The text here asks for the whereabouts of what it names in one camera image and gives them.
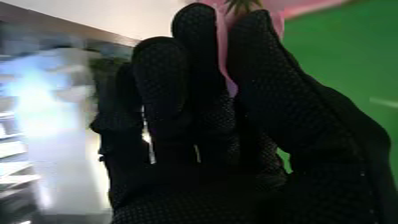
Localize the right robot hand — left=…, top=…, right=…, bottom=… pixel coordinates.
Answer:
left=88, top=2, right=398, bottom=224

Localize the pink flower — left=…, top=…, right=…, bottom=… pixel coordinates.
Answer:
left=198, top=0, right=288, bottom=98

